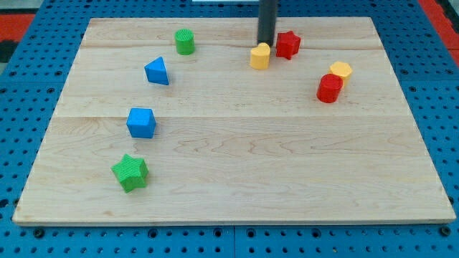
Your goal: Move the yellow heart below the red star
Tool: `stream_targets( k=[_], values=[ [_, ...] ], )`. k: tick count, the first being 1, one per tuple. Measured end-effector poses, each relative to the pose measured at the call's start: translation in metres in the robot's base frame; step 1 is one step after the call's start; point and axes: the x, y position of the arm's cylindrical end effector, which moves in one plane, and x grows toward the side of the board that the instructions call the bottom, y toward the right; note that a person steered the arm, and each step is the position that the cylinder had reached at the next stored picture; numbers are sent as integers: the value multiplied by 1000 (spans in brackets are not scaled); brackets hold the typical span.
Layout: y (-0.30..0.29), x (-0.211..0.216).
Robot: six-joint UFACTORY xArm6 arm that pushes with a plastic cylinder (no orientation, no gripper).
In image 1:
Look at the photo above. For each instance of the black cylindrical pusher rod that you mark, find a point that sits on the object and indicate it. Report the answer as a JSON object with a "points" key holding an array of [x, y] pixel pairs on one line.
{"points": [[267, 15]]}

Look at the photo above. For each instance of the yellow hexagon block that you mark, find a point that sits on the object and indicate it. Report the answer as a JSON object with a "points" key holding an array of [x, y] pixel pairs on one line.
{"points": [[341, 69]]}

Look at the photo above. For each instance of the red cylinder block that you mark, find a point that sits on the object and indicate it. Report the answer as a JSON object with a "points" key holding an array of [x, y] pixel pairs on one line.
{"points": [[329, 88]]}

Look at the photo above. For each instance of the red star block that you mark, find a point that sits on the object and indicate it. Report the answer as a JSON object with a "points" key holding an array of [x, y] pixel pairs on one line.
{"points": [[287, 45]]}

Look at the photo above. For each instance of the blue cube block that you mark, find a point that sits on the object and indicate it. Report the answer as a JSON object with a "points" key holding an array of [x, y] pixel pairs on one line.
{"points": [[141, 122]]}

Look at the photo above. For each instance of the green cylinder block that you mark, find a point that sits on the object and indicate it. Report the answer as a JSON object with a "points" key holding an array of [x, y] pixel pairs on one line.
{"points": [[184, 39]]}

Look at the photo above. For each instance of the blue triangle block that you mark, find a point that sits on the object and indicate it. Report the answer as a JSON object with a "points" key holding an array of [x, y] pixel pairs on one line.
{"points": [[156, 72]]}

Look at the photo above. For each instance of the light wooden board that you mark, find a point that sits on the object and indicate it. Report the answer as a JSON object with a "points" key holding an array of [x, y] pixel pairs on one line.
{"points": [[233, 145]]}

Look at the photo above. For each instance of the green star block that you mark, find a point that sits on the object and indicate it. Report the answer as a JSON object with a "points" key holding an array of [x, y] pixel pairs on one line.
{"points": [[131, 173]]}

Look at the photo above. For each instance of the yellow heart block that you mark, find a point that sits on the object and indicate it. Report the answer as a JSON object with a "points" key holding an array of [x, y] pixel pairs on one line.
{"points": [[260, 56]]}

